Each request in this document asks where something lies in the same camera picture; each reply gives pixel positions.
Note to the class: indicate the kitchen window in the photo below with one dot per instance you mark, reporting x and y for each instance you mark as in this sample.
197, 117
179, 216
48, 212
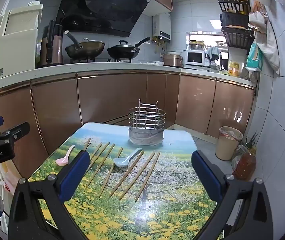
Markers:
215, 38

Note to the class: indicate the hanging white plastic bags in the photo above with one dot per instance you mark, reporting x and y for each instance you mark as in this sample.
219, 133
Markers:
265, 37

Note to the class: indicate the copper rice cooker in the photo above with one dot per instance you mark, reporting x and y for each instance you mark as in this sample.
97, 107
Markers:
173, 60

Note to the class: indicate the green tissue pack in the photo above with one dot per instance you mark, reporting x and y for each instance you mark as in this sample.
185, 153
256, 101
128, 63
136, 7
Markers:
255, 57

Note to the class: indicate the beige trash bin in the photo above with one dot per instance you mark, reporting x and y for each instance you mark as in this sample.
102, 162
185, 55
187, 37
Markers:
228, 145

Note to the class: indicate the black wok with lid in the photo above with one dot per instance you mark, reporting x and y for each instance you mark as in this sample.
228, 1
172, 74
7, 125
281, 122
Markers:
125, 50

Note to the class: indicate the steel pot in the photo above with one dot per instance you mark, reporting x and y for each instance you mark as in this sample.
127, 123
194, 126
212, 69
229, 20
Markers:
196, 45

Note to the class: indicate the amber oil bottle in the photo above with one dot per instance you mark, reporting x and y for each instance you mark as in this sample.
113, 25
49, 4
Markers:
243, 166

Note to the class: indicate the grey cloth wrap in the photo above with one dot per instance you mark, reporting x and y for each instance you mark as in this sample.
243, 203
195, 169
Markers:
145, 137

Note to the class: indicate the black range hood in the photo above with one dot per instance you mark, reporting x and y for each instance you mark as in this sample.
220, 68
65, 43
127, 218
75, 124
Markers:
100, 7

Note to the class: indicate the pink ceramic spoon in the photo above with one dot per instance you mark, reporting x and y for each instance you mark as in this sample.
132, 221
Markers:
62, 162

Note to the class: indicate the gas stove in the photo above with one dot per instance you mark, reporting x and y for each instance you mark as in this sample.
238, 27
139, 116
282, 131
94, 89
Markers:
82, 60

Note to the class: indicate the black wall rack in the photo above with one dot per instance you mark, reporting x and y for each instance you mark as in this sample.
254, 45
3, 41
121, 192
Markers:
236, 21

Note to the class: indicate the copper base cabinets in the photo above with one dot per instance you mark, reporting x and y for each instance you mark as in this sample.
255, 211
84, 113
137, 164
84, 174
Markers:
107, 97

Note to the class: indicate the cream plastic appliance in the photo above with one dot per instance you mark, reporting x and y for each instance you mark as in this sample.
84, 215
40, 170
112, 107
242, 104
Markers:
15, 42

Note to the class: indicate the white microwave oven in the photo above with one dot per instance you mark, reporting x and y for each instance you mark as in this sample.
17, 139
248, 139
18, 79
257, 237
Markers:
195, 57

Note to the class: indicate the green leafy plant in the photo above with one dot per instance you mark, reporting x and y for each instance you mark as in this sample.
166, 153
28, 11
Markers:
251, 142

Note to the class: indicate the white kitchen countertop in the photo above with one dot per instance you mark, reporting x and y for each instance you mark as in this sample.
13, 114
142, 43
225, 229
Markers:
57, 71

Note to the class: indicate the plate of white food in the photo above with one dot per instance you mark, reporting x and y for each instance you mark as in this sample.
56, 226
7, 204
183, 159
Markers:
152, 62

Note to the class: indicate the yellow oil bottle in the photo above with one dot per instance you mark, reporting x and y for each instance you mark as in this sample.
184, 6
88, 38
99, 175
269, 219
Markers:
233, 69

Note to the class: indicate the grey blue towel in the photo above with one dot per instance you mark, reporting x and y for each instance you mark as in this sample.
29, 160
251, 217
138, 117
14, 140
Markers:
213, 52

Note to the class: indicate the group of wooden chopsticks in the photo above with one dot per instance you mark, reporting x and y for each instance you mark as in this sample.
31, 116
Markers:
147, 176

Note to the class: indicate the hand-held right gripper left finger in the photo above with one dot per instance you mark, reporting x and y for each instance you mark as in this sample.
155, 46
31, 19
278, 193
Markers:
73, 177

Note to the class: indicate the white water heater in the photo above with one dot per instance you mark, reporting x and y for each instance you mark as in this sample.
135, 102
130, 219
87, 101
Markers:
162, 27

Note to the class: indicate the light blue ceramic spoon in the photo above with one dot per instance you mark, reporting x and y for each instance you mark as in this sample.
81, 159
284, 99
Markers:
121, 162

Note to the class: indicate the bronze wok with lid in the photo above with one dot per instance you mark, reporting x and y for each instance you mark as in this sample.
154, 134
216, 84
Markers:
85, 49

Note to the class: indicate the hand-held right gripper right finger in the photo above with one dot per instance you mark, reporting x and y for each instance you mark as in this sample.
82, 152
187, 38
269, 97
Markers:
207, 177

